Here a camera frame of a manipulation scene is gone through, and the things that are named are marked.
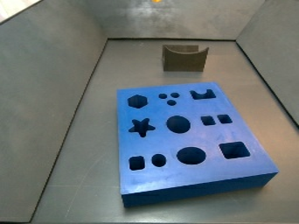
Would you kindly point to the blue foam shape board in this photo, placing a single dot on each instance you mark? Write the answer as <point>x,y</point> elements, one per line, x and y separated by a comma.
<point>185,144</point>

